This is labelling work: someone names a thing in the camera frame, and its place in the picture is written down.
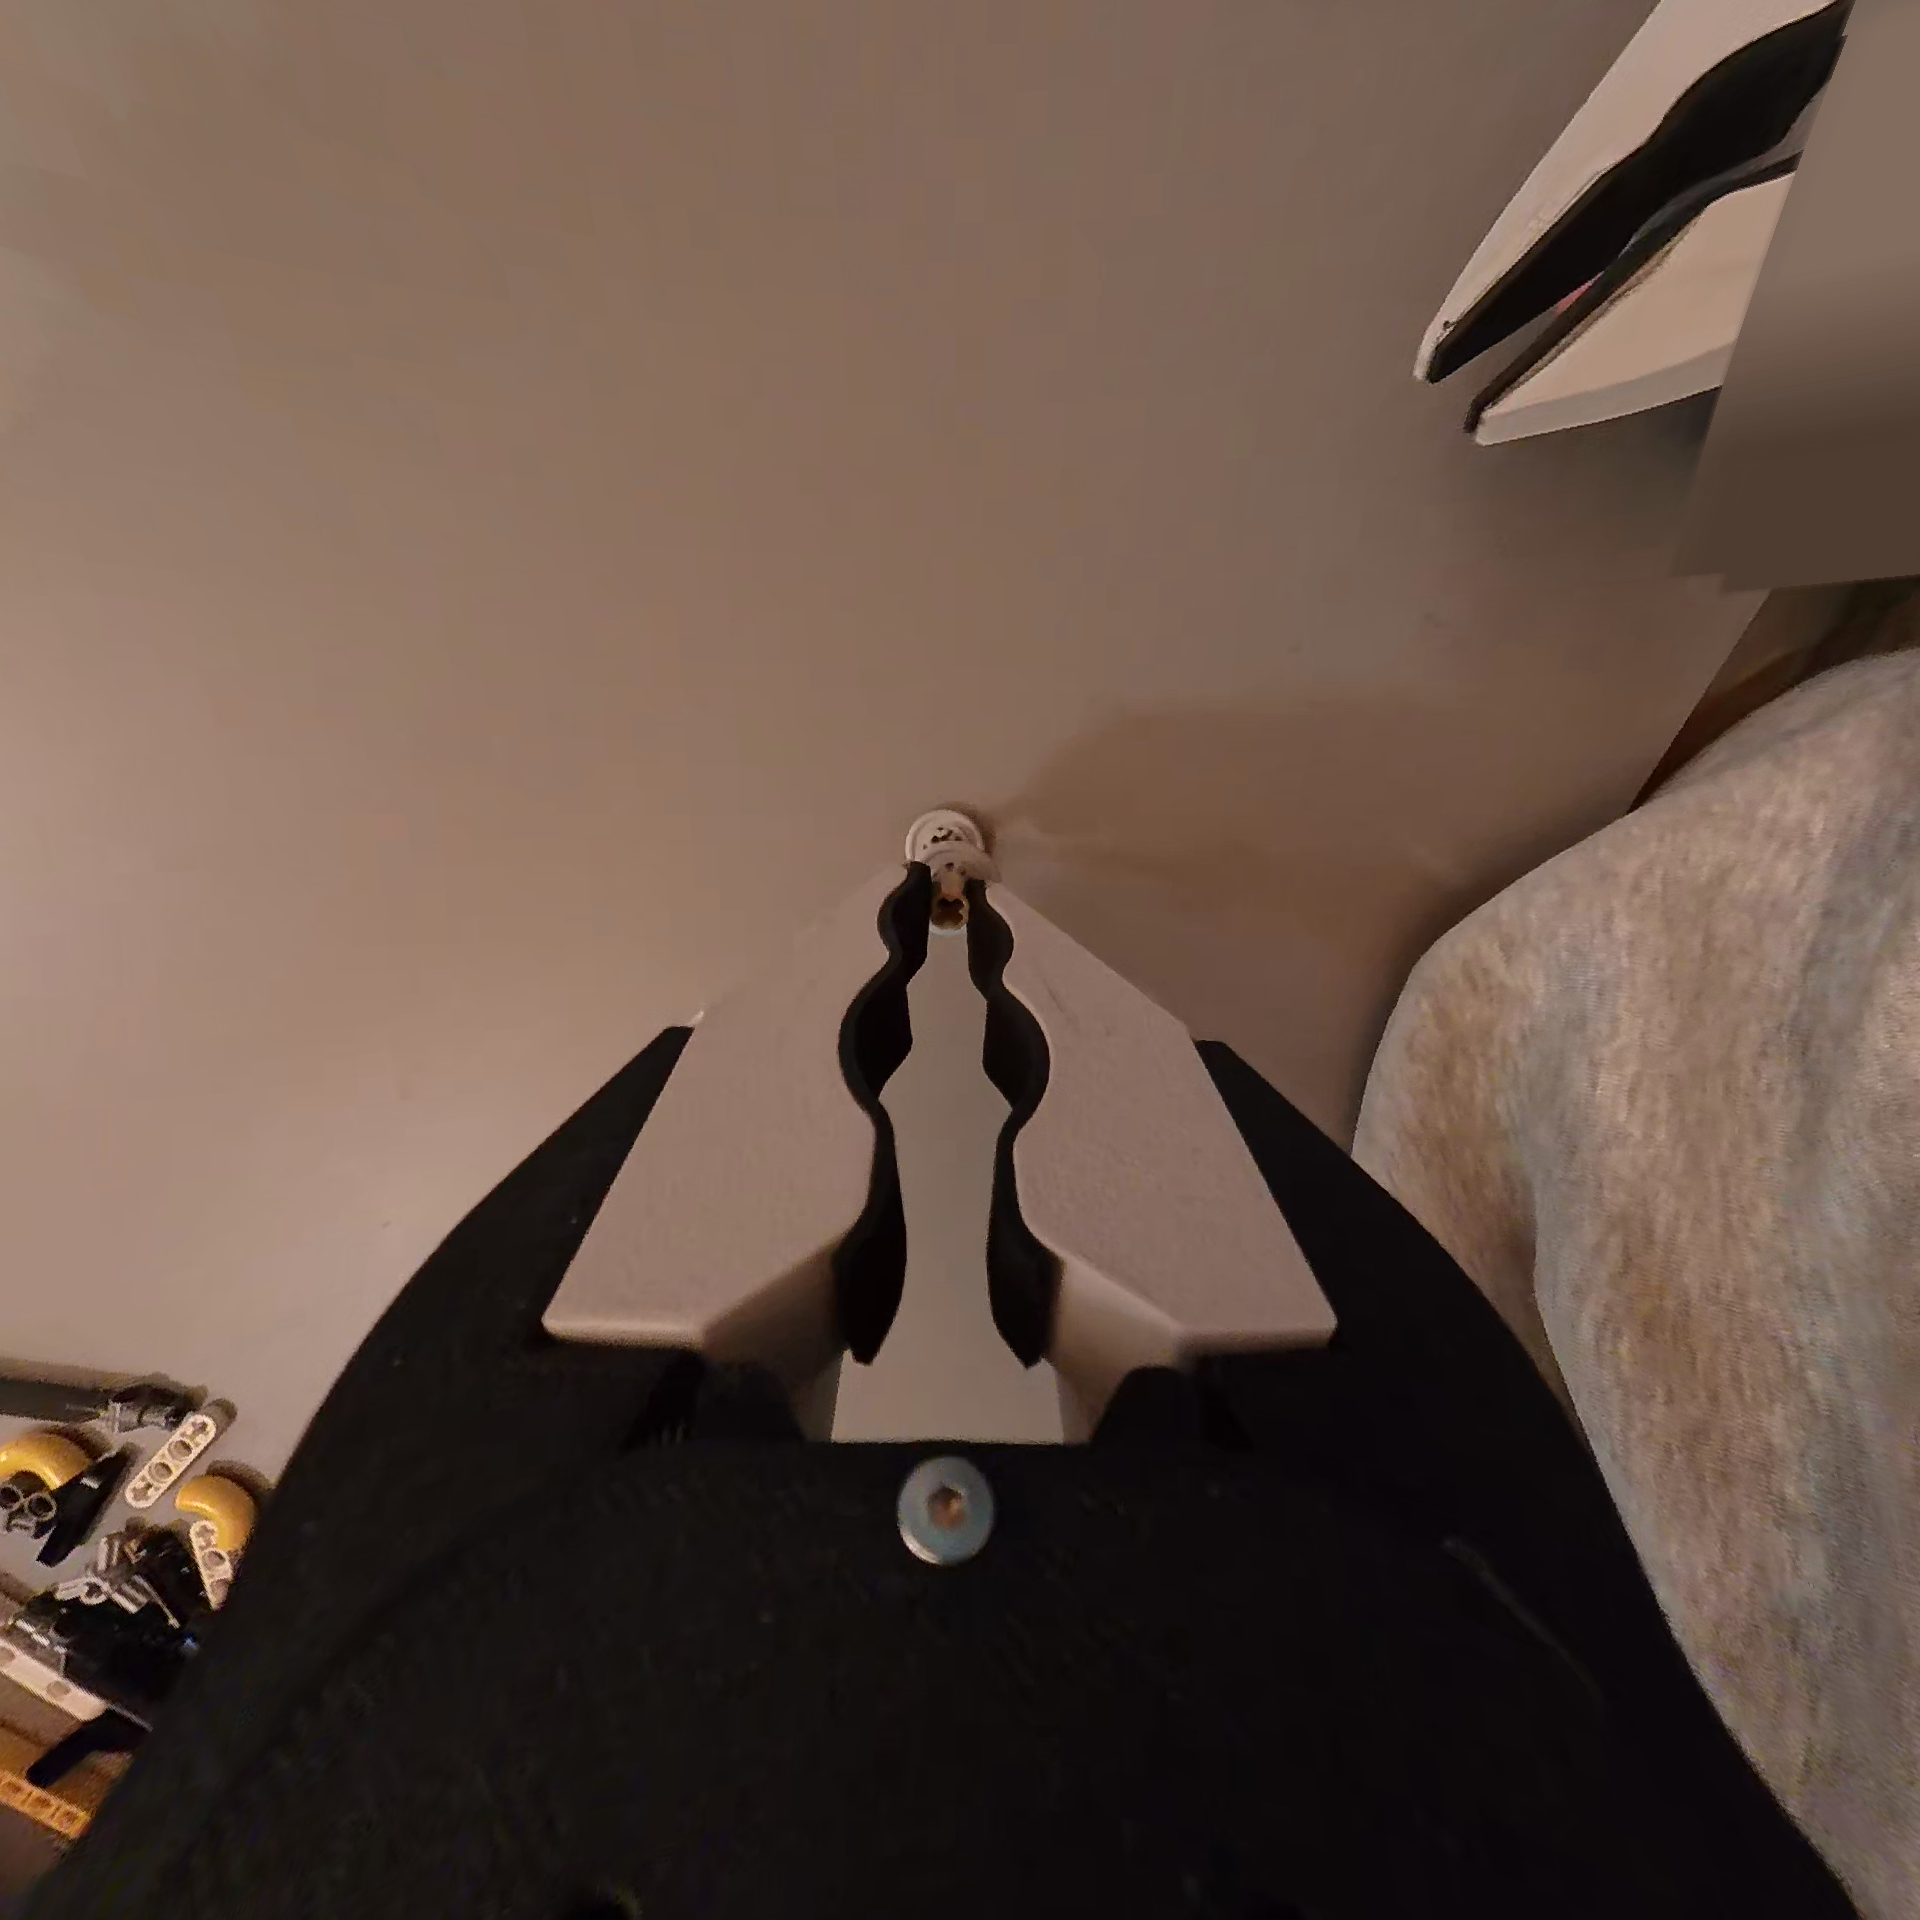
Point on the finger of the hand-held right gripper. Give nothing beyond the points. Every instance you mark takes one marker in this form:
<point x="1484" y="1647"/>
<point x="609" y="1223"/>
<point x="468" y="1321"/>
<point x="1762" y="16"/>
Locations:
<point x="1589" y="164"/>
<point x="1635" y="338"/>

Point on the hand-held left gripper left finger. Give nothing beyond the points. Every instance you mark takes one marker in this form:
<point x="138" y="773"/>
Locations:
<point x="722" y="1170"/>

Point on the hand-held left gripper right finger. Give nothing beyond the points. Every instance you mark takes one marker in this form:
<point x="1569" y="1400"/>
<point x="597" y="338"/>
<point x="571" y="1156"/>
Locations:
<point x="1157" y="1170"/>

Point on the small grey lego piece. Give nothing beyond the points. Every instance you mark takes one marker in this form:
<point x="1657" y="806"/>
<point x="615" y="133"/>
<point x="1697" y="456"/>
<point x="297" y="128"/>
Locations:
<point x="945" y="836"/>

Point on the pile of lego pieces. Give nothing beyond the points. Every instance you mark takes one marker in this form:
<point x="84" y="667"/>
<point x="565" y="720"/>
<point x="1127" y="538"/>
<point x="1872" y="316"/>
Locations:
<point x="151" y="1574"/>

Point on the person's grey hoodie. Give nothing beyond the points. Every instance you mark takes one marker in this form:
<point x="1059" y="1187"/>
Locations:
<point x="1682" y="1274"/>

